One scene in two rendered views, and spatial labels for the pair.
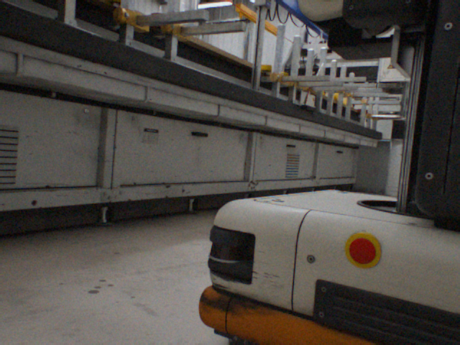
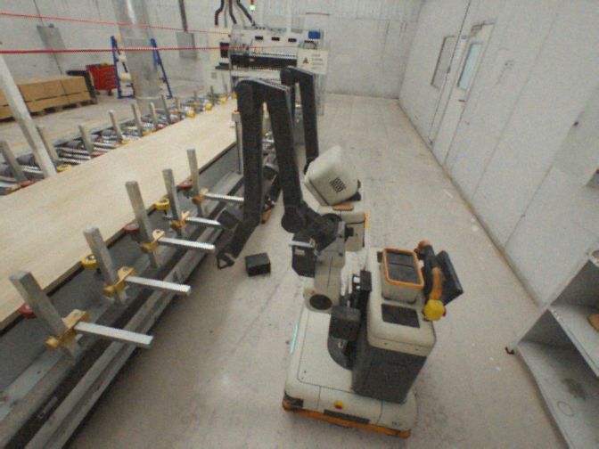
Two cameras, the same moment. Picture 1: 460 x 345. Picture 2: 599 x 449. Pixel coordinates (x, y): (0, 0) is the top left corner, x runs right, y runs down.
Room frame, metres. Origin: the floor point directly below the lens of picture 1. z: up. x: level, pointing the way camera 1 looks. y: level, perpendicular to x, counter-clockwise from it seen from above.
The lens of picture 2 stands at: (0.15, 0.28, 1.71)
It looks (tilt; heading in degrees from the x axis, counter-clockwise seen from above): 34 degrees down; 337
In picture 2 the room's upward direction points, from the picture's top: 4 degrees clockwise
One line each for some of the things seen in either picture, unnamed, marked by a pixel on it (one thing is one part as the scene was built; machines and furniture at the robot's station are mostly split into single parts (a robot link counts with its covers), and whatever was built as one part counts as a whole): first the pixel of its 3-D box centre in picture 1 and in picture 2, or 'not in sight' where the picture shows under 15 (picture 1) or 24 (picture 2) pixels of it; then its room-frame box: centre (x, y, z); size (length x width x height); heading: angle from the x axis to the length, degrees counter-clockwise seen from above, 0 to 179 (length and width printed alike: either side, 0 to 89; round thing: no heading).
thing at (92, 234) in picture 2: not in sight; (110, 275); (1.18, 0.67, 0.86); 0.04 x 0.04 x 0.48; 59
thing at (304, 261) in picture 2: not in sight; (311, 238); (1.02, -0.15, 0.99); 0.28 x 0.16 x 0.22; 149
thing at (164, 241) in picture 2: not in sight; (173, 243); (1.38, 0.44, 0.83); 0.43 x 0.03 x 0.04; 59
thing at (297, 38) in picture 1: (294, 73); not in sight; (2.89, -0.36, 0.89); 0.04 x 0.04 x 0.48; 59
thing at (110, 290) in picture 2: not in sight; (118, 281); (1.20, 0.66, 0.80); 0.14 x 0.06 x 0.05; 149
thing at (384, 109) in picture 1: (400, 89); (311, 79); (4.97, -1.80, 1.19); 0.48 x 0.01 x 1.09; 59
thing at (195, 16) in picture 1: (155, 20); (198, 222); (1.59, 0.31, 0.80); 0.43 x 0.03 x 0.04; 59
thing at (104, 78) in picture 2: not in sight; (104, 79); (11.07, 2.45, 0.41); 0.76 x 0.48 x 0.81; 156
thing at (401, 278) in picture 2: not in sight; (398, 273); (0.81, -0.50, 0.87); 0.23 x 0.15 x 0.11; 149
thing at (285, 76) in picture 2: not in sight; (288, 126); (1.29, -0.12, 1.40); 0.11 x 0.06 x 0.43; 149
